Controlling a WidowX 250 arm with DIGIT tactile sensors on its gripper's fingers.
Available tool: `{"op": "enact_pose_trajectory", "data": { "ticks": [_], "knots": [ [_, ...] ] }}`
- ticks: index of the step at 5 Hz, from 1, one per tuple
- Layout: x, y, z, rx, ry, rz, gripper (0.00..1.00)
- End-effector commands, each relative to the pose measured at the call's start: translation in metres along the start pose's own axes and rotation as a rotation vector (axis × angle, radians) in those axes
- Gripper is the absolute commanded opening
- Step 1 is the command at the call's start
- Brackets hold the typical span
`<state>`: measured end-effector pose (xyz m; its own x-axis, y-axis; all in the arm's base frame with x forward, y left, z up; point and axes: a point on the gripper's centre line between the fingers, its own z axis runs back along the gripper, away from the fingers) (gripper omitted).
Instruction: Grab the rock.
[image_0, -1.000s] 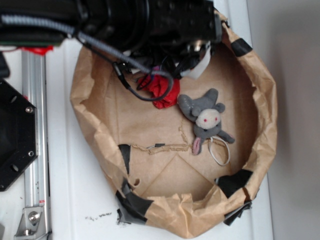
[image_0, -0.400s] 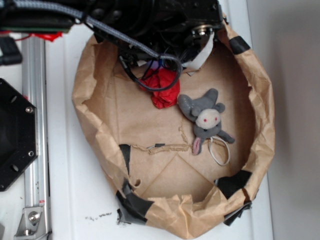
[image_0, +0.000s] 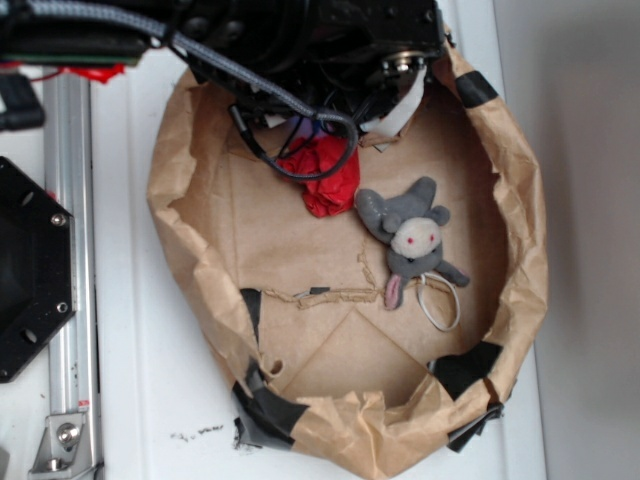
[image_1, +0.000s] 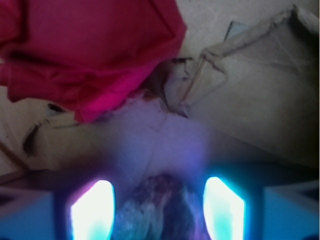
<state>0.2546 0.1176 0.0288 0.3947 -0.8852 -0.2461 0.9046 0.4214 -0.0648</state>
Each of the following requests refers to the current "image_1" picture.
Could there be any dark brown rock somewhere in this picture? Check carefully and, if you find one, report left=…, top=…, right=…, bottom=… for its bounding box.
left=111, top=174, right=210, bottom=240

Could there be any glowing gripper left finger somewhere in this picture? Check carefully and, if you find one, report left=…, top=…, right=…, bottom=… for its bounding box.
left=70, top=180, right=116, bottom=240

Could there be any brown paper bag bin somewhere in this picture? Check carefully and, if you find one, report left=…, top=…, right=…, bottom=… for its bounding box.
left=0, top=0, right=320, bottom=192

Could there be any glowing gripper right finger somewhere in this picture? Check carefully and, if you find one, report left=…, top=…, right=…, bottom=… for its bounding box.
left=203, top=176, right=246, bottom=240

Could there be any crumpled red paper ball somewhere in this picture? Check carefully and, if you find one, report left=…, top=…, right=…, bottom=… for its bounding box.
left=0, top=0, right=187, bottom=123

